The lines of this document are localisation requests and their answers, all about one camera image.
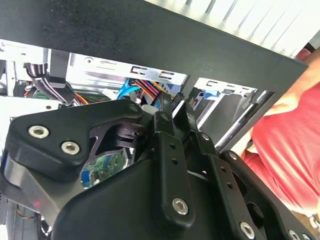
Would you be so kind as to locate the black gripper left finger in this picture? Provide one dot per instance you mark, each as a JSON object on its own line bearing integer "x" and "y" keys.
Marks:
{"x": 50, "y": 150}

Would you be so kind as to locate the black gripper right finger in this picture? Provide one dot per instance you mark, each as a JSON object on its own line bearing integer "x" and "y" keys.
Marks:
{"x": 225, "y": 180}

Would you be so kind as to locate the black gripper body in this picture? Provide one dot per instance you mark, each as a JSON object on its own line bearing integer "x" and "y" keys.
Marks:
{"x": 112, "y": 212}

